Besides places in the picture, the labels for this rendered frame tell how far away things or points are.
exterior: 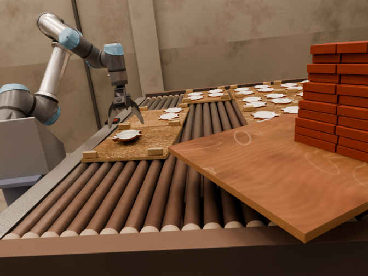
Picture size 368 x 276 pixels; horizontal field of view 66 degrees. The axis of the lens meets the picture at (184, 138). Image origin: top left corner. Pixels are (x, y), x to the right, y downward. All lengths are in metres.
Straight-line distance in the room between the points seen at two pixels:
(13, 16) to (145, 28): 1.68
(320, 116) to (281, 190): 0.27
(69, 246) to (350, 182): 0.57
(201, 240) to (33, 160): 0.90
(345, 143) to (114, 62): 0.88
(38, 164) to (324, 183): 1.08
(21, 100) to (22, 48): 3.01
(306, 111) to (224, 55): 3.31
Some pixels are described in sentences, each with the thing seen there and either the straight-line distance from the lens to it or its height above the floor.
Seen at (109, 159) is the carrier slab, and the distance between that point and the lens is 1.15.
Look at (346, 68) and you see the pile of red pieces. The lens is 0.74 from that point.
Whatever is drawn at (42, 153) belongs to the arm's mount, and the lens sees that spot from 1.30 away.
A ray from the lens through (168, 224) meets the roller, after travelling 0.71.
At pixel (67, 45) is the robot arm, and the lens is 1.24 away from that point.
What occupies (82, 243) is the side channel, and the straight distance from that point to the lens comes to 0.67.
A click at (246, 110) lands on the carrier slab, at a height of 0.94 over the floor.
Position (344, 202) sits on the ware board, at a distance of 0.56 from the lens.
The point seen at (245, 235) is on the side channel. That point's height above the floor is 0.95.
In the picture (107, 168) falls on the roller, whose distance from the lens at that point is 1.11.
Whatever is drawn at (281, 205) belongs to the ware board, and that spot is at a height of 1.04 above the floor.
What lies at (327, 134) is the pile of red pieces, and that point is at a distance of 0.76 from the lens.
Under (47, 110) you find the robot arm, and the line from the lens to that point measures 1.50.
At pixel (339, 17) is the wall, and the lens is 4.61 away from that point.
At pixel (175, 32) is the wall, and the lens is 4.00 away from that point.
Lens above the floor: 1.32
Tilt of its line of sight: 18 degrees down
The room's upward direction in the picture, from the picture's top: 6 degrees counter-clockwise
